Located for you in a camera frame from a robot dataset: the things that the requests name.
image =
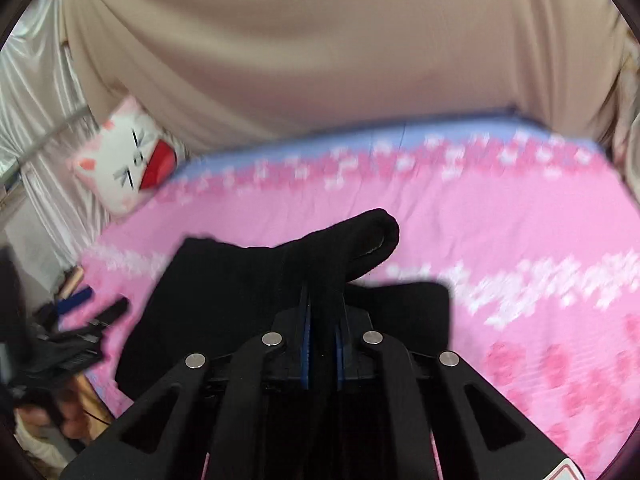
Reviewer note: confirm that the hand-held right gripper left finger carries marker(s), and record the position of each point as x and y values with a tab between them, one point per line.
304	360

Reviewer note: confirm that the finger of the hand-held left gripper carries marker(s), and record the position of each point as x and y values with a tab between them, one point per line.
111	312
75	302

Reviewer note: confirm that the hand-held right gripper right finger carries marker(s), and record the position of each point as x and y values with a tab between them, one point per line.
340	360

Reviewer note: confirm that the black pants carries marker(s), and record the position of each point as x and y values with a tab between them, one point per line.
240	300

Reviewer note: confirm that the person's left hand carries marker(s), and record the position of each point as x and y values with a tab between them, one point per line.
70	417

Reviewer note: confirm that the tan book with black clip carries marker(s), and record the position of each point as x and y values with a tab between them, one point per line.
72	279

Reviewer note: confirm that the white cat face pillow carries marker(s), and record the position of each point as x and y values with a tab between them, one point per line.
127	160

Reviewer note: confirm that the pink rose bedsheet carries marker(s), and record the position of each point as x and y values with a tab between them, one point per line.
500	270

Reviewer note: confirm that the white satin curtain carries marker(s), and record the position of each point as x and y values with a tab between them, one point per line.
45	110

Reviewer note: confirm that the beige hanging cloth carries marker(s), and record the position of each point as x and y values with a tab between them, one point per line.
340	45

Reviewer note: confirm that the pale floral cloth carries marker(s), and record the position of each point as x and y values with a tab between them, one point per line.
627	120

